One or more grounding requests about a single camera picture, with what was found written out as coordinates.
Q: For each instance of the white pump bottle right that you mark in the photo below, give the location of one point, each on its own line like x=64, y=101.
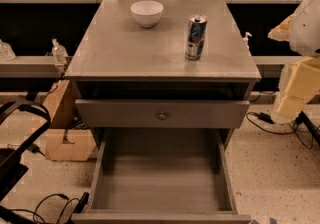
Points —
x=247, y=38

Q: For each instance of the grey wooden drawer cabinet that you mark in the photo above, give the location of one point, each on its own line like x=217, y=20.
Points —
x=118, y=59

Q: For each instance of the blue silver redbull can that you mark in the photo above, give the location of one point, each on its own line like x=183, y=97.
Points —
x=195, y=36

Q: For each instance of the clear pump bottle left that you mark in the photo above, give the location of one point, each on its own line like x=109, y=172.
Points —
x=59, y=52

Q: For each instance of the grey upper drawer with knob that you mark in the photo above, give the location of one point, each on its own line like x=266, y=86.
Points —
x=162, y=113

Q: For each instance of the black power adapter with cable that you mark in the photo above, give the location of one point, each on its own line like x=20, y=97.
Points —
x=294, y=128

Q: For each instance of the white ceramic bowl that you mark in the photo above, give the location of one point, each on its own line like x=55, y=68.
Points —
x=147, y=13

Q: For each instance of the open grey lower drawer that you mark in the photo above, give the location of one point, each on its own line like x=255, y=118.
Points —
x=161, y=176

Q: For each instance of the brown cardboard box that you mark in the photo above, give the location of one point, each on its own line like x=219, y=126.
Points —
x=65, y=140

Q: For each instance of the clear bottle far left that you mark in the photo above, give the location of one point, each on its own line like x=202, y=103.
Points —
x=6, y=51

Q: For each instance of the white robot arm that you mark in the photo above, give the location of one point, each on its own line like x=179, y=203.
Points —
x=301, y=30

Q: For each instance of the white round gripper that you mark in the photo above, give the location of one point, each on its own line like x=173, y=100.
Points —
x=306, y=29

